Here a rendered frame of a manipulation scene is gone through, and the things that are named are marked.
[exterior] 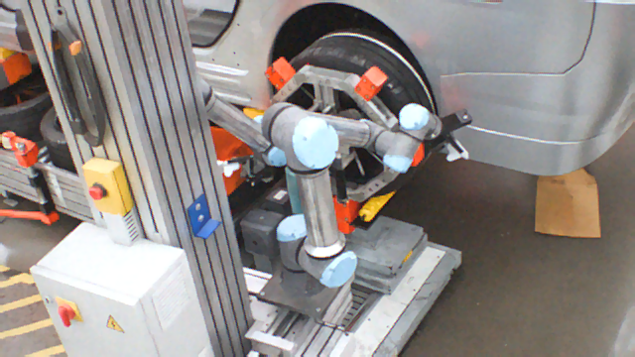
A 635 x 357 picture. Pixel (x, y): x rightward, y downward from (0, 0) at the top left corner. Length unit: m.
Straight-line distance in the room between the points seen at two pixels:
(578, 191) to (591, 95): 1.43
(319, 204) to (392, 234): 1.47
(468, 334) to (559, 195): 1.06
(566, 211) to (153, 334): 2.51
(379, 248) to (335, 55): 0.95
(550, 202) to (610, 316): 0.80
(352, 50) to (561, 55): 0.75
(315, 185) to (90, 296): 0.61
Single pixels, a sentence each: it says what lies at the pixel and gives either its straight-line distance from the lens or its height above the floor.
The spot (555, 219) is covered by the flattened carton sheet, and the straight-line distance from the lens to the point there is 3.85.
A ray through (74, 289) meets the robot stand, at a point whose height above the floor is 1.22.
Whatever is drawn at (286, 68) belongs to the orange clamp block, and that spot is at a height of 1.10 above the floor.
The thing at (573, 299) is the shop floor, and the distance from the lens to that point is 3.46.
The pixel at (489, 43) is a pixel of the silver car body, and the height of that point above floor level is 1.25.
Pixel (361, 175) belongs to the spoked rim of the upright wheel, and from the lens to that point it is 3.10.
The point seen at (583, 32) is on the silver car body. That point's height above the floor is 1.32.
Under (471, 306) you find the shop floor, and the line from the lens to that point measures 3.39.
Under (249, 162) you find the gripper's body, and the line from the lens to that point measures 2.71.
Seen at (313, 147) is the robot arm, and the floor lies 1.42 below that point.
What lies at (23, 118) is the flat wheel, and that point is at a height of 0.44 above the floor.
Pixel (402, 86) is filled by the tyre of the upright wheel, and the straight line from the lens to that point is 2.80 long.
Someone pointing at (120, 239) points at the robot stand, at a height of 1.25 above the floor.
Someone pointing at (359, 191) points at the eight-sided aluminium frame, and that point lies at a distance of 2.99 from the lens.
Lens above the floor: 2.39
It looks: 35 degrees down
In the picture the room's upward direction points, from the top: 8 degrees counter-clockwise
